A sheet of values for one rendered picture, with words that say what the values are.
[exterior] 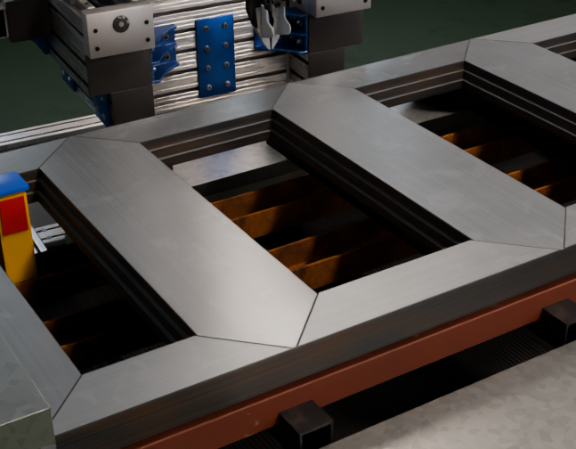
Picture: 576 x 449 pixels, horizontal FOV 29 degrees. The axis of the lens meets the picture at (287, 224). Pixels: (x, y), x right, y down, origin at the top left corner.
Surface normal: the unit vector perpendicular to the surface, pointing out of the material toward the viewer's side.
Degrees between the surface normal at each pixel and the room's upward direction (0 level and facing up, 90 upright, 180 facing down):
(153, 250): 0
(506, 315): 90
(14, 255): 90
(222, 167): 0
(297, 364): 90
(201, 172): 0
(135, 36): 90
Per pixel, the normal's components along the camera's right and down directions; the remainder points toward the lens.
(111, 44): 0.46, 0.43
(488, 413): -0.01, -0.87
